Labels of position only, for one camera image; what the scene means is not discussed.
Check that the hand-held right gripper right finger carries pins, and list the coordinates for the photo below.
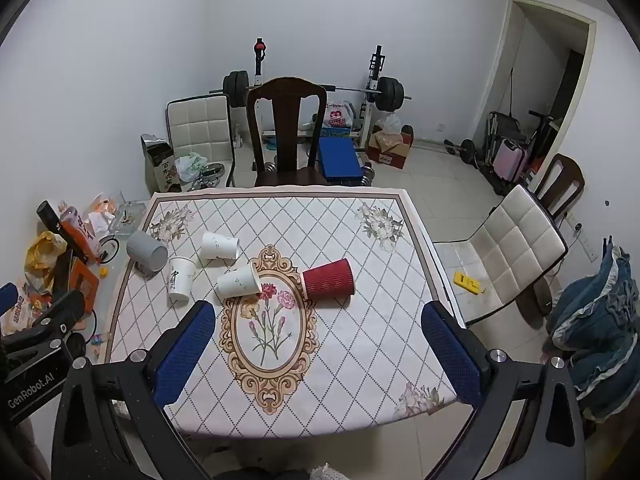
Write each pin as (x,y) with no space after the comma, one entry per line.
(452,355)

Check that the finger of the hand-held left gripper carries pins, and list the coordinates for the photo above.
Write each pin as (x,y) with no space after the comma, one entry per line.
(7,297)
(60,312)

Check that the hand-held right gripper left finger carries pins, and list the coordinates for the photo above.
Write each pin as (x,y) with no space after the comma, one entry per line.
(182,355)

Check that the red ribbed paper cup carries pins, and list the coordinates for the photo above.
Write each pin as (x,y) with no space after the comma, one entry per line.
(327,280)

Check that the white cup with black print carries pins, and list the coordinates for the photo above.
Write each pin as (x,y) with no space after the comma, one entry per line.
(181,280)

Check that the plain white paper cup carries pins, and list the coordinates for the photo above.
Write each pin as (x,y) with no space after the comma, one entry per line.
(237,281)

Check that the grey cup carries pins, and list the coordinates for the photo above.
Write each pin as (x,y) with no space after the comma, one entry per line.
(146,254)

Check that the white speckled paper cup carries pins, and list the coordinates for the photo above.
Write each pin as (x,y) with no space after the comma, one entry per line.
(219,246)

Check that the yellow plastic bag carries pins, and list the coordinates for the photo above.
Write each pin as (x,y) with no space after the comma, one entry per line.
(45,255)

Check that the yellow flat tool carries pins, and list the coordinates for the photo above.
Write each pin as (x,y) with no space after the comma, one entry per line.
(467,282)

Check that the black and orange tool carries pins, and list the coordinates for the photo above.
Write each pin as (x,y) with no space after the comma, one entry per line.
(52,215)

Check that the floral patterned tablecloth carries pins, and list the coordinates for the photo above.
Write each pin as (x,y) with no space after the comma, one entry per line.
(360,330)

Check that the glass ashtray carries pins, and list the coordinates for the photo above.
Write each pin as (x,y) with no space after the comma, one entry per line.
(131,217)

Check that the white quilted leather chair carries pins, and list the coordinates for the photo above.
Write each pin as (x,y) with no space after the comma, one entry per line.
(515,240)
(197,122)

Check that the blue denim clothing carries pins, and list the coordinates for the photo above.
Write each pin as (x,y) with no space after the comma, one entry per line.
(595,320)

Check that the brown paper bag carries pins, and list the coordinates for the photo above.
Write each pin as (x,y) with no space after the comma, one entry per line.
(161,167)

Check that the white and green plastic bag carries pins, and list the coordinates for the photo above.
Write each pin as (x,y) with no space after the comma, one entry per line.
(190,166)

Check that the pink suitcase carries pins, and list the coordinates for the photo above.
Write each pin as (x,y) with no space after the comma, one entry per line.
(510,161)

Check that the short black barbell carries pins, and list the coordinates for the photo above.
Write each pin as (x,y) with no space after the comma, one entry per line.
(467,150)

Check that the dark wooden chair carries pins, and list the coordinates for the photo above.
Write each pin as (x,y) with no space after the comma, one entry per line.
(562,180)
(287,125)

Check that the red and brown cardboard box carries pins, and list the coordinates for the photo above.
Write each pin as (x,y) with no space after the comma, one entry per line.
(392,152)

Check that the black scooter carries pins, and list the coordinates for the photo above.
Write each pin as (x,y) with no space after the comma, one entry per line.
(537,145)

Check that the blue weight bench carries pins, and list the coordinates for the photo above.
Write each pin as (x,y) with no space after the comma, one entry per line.
(339,157)

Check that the black folding cart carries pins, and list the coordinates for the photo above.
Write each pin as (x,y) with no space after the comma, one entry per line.
(500,127)

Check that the white squat rack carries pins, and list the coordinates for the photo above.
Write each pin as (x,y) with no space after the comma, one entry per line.
(369,110)

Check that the pink and white plastic bag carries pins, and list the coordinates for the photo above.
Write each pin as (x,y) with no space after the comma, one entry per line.
(337,116)

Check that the long black barbell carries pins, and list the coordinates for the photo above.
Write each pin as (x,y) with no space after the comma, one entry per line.
(389,94)

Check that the orange frame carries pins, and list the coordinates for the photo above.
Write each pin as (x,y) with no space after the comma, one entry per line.
(92,280)

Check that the cream door frame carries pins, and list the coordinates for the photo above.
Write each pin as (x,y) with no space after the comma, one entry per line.
(500,60)

